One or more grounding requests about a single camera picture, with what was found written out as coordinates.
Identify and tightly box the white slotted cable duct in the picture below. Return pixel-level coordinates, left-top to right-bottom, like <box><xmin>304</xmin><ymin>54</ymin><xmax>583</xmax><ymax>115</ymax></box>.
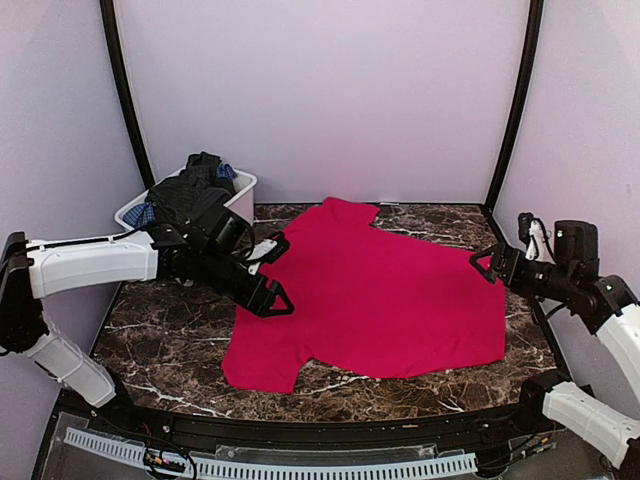
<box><xmin>63</xmin><ymin>427</ymin><xmax>478</xmax><ymax>479</ymax></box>

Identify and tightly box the black frame post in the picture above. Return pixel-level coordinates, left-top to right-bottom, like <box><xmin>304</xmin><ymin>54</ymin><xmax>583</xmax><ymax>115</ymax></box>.
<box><xmin>483</xmin><ymin>0</ymin><xmax>544</xmax><ymax>216</ymax></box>
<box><xmin>99</xmin><ymin>0</ymin><xmax>155</xmax><ymax>188</ymax></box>

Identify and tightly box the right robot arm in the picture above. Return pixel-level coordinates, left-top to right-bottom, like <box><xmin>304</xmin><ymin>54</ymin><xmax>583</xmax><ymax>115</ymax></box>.
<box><xmin>470</xmin><ymin>244</ymin><xmax>639</xmax><ymax>470</ymax></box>

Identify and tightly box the black striped garment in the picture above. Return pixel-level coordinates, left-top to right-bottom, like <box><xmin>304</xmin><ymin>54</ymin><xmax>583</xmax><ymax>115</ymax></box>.
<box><xmin>145</xmin><ymin>152</ymin><xmax>237</xmax><ymax>233</ymax></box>

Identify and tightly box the black frame post left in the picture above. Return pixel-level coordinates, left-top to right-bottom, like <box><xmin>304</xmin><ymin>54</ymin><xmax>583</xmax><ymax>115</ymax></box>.
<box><xmin>99</xmin><ymin>0</ymin><xmax>155</xmax><ymax>188</ymax></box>

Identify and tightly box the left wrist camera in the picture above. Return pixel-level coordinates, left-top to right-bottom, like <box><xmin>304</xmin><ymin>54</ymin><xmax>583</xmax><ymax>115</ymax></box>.
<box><xmin>196</xmin><ymin>204</ymin><xmax>251</xmax><ymax>254</ymax></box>

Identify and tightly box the red t-shirt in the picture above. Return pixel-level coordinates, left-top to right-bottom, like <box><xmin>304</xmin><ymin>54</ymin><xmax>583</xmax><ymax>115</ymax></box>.
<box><xmin>222</xmin><ymin>198</ymin><xmax>506</xmax><ymax>394</ymax></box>

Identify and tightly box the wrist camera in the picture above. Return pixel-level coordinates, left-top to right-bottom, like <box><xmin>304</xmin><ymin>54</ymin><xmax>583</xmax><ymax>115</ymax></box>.
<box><xmin>196</xmin><ymin>204</ymin><xmax>251</xmax><ymax>254</ymax></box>
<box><xmin>554</xmin><ymin>220</ymin><xmax>598</xmax><ymax>266</ymax></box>

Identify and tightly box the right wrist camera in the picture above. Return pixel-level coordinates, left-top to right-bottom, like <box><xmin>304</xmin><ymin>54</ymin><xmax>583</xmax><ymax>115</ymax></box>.
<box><xmin>554</xmin><ymin>220</ymin><xmax>598</xmax><ymax>266</ymax></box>

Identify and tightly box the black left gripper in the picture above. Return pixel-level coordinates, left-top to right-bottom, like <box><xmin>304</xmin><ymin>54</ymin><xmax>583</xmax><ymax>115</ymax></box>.
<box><xmin>196</xmin><ymin>247</ymin><xmax>294</xmax><ymax>317</ymax></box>

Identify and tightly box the blue checkered garment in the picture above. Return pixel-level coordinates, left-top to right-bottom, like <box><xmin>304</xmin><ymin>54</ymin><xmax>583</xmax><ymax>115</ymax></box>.
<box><xmin>123</xmin><ymin>162</ymin><xmax>238</xmax><ymax>234</ymax></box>

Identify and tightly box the black front rail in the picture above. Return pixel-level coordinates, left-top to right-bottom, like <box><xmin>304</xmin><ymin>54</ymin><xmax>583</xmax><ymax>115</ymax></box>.
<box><xmin>46</xmin><ymin>377</ymin><xmax>565</xmax><ymax>451</ymax></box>

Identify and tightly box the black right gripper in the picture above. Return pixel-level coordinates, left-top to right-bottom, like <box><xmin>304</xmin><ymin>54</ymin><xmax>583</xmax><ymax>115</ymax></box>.
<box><xmin>469</xmin><ymin>242</ymin><xmax>575</xmax><ymax>302</ymax></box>

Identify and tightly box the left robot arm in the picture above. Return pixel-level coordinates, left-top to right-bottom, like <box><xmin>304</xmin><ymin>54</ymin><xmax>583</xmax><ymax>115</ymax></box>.
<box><xmin>1</xmin><ymin>223</ymin><xmax>294</xmax><ymax>436</ymax></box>

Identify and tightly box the white plastic laundry bin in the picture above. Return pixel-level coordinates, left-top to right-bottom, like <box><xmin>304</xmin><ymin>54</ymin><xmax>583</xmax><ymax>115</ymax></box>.
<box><xmin>114</xmin><ymin>169</ymin><xmax>258</xmax><ymax>231</ymax></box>

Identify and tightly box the black frame post right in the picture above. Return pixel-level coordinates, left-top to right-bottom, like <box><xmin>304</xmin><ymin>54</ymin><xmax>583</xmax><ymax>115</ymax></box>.
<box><xmin>483</xmin><ymin>0</ymin><xmax>544</xmax><ymax>216</ymax></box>

